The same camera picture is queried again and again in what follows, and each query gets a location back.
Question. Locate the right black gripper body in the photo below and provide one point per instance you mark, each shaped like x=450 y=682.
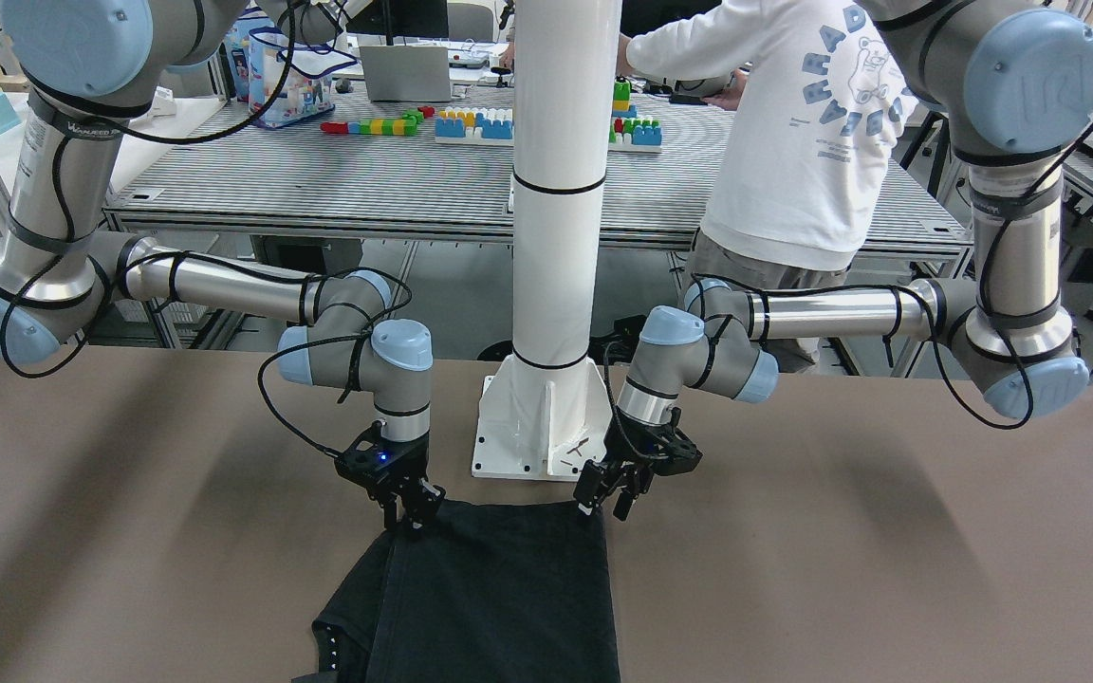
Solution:
x=411 y=466

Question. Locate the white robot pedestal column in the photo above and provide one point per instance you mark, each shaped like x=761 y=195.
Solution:
x=544 y=414

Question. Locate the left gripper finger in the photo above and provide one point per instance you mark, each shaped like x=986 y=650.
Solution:
x=596 y=482
x=632 y=486

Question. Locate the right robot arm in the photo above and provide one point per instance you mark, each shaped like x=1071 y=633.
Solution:
x=93 y=67

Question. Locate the person in white hoodie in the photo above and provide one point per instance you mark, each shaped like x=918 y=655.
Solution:
x=818 y=104

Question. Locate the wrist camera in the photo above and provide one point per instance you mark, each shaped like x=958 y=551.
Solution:
x=679 y=455
x=364 y=462

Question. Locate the clear plastic bag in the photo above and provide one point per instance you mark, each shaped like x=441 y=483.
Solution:
x=290 y=82

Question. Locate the colourful toy block set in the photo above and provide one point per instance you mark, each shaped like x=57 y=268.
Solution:
x=628 y=132

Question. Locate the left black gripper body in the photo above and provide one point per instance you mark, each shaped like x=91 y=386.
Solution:
x=631 y=444

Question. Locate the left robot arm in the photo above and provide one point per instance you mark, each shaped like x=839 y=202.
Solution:
x=893 y=171

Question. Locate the grey striped work table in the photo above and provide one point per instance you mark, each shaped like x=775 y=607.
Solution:
x=447 y=203

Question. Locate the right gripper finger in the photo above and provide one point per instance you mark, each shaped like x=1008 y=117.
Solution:
x=391 y=512
x=428 y=499

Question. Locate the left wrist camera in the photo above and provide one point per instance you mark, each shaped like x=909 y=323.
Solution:
x=679 y=455

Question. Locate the silver laptop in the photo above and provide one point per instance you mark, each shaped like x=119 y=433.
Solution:
x=406 y=73

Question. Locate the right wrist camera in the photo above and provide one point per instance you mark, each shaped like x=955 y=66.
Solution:
x=364 y=462

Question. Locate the black graphic t-shirt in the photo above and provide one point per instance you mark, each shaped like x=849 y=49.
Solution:
x=484 y=593

